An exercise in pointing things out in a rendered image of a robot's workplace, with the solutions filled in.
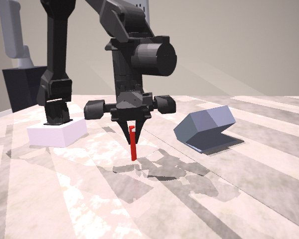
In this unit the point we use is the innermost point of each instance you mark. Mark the red peg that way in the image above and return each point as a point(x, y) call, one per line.
point(133, 142)

